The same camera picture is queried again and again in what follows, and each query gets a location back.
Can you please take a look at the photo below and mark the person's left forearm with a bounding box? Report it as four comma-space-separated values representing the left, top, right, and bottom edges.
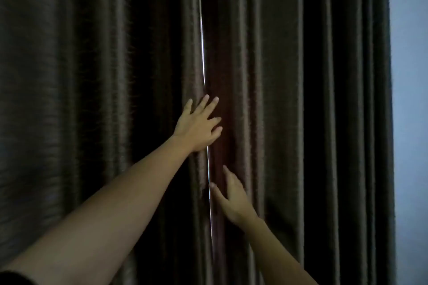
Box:
0, 135, 194, 285

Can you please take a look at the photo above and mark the person's black sleeve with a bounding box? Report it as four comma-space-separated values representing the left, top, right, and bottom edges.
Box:
0, 269, 38, 285

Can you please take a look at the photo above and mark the person's right hand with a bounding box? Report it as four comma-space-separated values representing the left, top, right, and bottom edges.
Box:
209, 165, 259, 226

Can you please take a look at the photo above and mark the person's right forearm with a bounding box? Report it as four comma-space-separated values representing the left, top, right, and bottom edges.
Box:
234, 216, 319, 285

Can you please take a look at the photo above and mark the person's left hand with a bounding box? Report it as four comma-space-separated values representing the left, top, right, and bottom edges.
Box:
172, 94, 224, 155

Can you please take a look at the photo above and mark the brown curtain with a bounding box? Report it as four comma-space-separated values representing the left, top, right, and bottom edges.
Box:
199, 0, 398, 285
0, 0, 214, 285

